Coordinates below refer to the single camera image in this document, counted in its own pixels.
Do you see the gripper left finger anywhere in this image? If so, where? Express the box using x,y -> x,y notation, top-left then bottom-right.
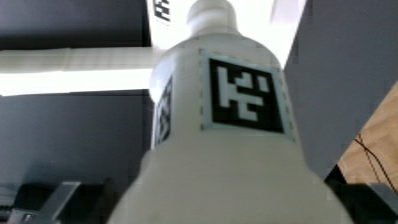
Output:
7,182 -> 80,224

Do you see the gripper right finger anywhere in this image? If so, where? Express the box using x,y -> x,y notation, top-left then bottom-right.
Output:
368,183 -> 398,217

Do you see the white lamp bulb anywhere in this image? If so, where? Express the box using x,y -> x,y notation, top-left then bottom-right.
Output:
107,0 -> 354,224

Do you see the white U-shaped fence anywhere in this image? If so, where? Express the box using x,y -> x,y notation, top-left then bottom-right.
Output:
0,47 -> 162,96

